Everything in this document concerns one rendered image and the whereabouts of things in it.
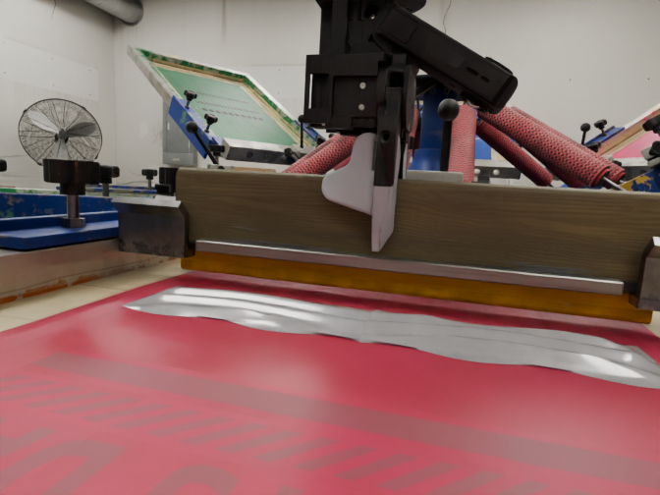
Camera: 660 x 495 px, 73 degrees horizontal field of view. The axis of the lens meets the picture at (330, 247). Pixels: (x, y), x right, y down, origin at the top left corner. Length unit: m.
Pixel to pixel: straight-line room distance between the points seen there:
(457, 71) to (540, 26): 4.42
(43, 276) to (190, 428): 0.25
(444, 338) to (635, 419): 0.10
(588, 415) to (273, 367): 0.15
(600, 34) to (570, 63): 0.31
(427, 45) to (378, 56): 0.04
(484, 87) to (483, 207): 0.09
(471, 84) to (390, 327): 0.19
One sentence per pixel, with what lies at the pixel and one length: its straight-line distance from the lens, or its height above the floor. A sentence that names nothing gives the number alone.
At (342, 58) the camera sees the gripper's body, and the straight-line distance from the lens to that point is 0.37.
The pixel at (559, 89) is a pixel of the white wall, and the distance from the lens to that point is 4.67.
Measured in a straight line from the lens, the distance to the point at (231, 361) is 0.25.
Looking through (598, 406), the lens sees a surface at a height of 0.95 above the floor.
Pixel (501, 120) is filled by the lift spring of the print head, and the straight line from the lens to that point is 1.06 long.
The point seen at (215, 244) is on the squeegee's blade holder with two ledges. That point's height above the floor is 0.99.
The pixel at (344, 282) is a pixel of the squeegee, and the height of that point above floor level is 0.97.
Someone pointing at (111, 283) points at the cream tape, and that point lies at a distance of 0.44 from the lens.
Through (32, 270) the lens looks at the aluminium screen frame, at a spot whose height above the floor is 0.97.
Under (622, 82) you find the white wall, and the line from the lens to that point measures 4.80.
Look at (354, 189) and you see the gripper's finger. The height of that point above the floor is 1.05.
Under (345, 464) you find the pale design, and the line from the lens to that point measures 0.18.
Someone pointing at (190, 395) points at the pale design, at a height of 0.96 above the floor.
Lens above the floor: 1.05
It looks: 8 degrees down
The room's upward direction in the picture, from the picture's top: 3 degrees clockwise
